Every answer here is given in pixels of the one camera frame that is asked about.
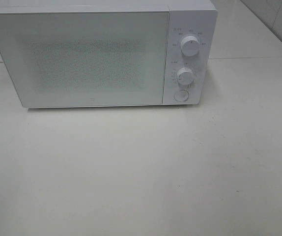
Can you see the white microwave oven body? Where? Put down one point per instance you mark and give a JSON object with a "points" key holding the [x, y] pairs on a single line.
{"points": [[186, 17]]}

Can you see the white microwave knob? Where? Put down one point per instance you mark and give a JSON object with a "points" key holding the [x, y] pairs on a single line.
{"points": [[190, 45], [185, 76]]}

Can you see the round white door button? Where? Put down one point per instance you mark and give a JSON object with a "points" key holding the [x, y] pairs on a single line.
{"points": [[181, 96]]}

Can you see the white microwave door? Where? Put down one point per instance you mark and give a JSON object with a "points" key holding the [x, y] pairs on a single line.
{"points": [[85, 59]]}

